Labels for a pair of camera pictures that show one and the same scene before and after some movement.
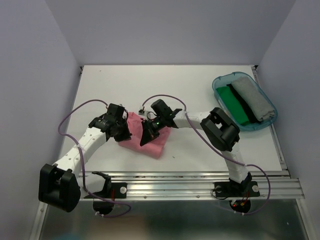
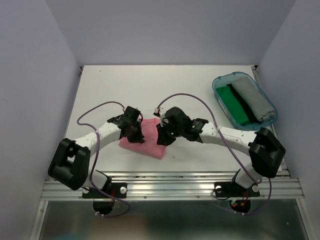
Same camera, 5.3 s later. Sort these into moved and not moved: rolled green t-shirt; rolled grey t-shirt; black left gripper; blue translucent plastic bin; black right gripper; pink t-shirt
Moved: black right gripper; black left gripper
Not moved: pink t-shirt; rolled green t-shirt; rolled grey t-shirt; blue translucent plastic bin
